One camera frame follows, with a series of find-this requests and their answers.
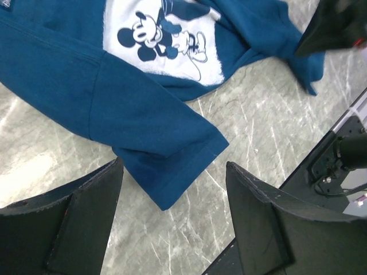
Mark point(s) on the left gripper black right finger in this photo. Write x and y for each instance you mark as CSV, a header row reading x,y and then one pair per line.
x,y
277,233

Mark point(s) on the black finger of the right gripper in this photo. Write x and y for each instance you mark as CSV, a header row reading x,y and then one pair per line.
x,y
335,25

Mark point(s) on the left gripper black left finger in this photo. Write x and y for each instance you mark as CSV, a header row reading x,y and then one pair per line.
x,y
65,230

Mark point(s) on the blue Mickey Mouse t-shirt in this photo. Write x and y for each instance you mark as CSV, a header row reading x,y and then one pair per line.
x,y
121,73

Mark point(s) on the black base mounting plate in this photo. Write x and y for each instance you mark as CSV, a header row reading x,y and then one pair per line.
x,y
341,191

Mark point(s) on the aluminium frame rail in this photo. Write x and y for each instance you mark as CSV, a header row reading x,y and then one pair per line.
x,y
357,109

